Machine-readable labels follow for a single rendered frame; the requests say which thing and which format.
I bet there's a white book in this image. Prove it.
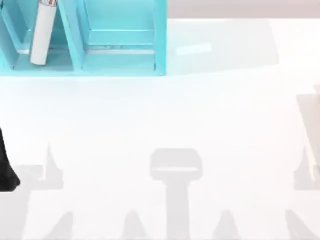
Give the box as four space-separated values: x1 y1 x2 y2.
29 0 60 67

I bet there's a light blue rack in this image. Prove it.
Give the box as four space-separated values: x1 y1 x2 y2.
0 0 168 77

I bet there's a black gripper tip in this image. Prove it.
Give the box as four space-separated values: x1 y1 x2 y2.
0 127 22 193

